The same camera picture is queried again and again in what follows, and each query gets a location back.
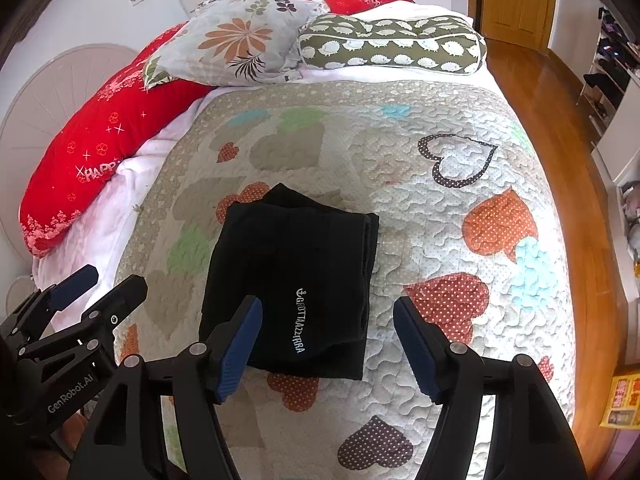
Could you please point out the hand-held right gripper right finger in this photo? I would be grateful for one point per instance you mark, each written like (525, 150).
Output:
(415, 345)

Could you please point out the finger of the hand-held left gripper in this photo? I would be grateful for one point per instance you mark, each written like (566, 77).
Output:
(122, 300)
(75, 285)

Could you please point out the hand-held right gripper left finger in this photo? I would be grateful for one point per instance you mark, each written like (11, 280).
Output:
(235, 355)

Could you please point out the black pants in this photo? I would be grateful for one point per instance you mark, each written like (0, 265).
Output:
(300, 250)

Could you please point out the heart patterned quilt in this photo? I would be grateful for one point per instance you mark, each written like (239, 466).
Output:
(450, 260)

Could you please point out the yellow packet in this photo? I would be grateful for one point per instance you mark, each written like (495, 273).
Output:
(622, 400)

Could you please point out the floral pillow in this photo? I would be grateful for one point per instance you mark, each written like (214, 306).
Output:
(235, 40)

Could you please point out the green hedgehog print pillow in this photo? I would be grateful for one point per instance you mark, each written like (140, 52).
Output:
(390, 45)

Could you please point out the white shoe rack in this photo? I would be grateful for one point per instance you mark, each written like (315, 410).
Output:
(610, 60)

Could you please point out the wooden door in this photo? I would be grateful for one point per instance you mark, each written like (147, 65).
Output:
(515, 0)

